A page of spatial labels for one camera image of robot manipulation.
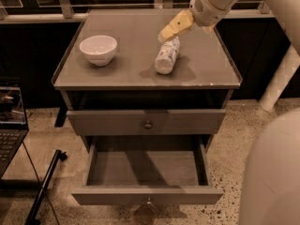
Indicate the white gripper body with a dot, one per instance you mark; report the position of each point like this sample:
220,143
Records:
208,10

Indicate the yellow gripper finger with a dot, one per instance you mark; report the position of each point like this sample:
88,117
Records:
181,22

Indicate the plastic bottle with label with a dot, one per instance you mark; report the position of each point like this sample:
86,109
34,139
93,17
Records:
167,56

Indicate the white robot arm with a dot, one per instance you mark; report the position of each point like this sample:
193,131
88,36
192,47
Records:
270,192

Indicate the grey drawer cabinet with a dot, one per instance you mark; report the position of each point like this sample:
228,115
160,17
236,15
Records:
204,76

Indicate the closed top drawer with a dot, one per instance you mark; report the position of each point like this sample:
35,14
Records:
146,122

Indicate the open middle drawer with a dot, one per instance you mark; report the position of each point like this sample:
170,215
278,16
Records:
163,170

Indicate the white ceramic bowl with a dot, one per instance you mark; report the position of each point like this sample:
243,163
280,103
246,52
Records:
99,50

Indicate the white diagonal pole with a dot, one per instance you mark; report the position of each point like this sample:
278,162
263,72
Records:
284,73

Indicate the metal window railing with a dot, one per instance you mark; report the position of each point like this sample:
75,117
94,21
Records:
93,7

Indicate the black stand pole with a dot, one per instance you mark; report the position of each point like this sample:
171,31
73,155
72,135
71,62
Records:
43,186

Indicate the black laptop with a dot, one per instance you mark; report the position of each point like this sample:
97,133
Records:
13,120

